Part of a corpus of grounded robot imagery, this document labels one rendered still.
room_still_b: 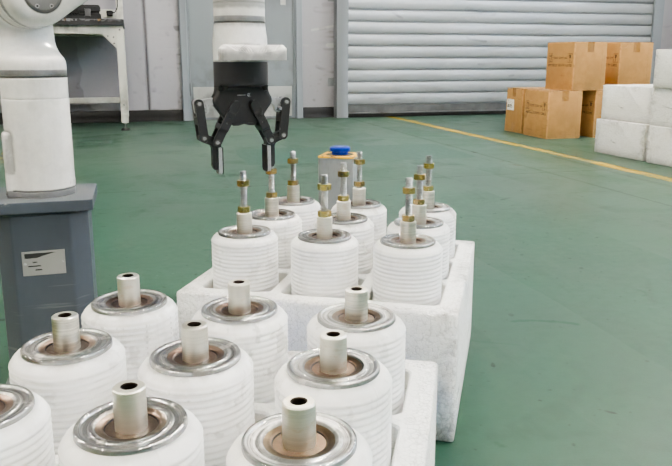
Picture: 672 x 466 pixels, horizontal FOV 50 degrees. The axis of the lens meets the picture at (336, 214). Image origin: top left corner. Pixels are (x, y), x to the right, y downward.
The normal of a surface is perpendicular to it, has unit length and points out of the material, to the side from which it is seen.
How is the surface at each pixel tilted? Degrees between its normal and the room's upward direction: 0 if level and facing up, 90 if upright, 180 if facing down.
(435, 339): 90
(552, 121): 90
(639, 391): 0
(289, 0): 90
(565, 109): 90
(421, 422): 0
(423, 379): 0
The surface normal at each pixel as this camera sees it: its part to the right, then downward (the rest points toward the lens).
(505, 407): 0.00, -0.98
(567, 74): -0.96, 0.06
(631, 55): 0.23, 0.21
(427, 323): -0.24, 0.21
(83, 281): 0.87, 0.07
